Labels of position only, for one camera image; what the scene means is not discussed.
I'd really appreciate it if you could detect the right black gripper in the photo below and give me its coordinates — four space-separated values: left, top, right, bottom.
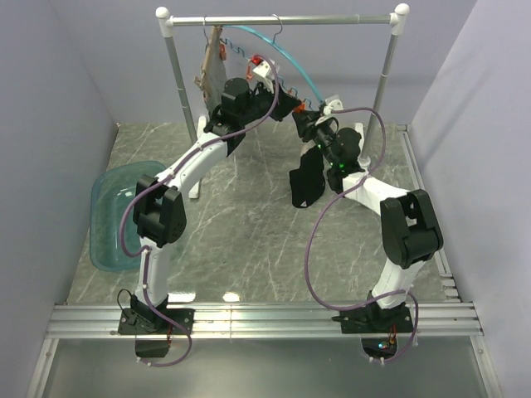
291 109 339 168

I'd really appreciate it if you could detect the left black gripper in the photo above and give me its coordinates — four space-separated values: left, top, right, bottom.
241 80 302 126

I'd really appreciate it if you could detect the black underwear beige waistband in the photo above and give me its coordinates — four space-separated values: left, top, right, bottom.
289 143 325 208

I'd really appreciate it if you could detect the teal clip hanger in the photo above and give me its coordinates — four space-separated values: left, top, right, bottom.
220 14 324 110

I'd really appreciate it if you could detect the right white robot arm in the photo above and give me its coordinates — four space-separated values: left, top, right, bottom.
290 110 443 332

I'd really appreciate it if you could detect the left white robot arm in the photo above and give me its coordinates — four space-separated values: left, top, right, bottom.
130 78 301 333

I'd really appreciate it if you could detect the orange clip lower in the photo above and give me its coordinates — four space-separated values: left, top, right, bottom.
293 104 305 114

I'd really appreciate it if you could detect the salmon clip far left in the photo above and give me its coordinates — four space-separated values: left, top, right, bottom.
219 44 227 61

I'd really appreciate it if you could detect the wooden clothes hanger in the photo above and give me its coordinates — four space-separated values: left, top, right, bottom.
194 26 227 110

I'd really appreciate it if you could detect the grey knitted garment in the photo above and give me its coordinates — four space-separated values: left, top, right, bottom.
201 41 227 114

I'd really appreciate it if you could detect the white and silver clothes rack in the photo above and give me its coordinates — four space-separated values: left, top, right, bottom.
154 3 410 207

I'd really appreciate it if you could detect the teal plastic basin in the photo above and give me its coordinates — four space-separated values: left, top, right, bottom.
90 161 165 272

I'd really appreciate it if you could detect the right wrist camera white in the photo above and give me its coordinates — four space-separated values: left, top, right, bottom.
321 95 343 116

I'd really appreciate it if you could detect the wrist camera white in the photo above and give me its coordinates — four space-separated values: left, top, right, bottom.
247 56 275 94
321 95 343 116

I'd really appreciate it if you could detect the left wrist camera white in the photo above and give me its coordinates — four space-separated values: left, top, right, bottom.
247 56 275 94

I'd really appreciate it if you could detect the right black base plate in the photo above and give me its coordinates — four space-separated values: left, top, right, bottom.
332 303 417 363

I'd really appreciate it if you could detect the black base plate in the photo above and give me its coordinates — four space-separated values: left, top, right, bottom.
116 289 195 362
332 303 417 363

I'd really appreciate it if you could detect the aluminium mounting rail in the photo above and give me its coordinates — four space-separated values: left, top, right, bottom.
27 253 503 397

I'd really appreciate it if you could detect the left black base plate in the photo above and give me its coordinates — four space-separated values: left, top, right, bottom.
116 289 195 362

